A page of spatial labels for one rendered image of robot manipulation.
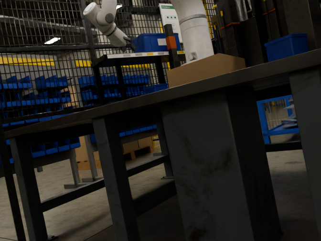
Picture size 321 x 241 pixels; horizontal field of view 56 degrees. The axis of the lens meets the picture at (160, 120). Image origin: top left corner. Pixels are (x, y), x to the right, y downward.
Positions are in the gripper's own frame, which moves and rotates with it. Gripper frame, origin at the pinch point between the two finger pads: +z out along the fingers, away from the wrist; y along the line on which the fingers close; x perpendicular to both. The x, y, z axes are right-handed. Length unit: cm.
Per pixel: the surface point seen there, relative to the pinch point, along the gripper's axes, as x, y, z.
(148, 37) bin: 23.5, -13.6, 16.7
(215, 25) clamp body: 23.7, 40.9, 13.0
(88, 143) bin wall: -36, -167, 116
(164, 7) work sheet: 65, -33, 29
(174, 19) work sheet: 63, -30, 40
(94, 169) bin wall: -59, -161, 136
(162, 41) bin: 28.4, -11.1, 26.5
